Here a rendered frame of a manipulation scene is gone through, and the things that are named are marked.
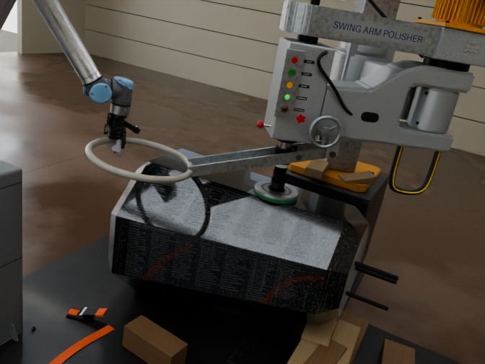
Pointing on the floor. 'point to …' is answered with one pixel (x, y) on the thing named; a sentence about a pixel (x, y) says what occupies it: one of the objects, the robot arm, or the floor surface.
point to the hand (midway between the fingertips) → (118, 152)
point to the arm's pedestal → (11, 252)
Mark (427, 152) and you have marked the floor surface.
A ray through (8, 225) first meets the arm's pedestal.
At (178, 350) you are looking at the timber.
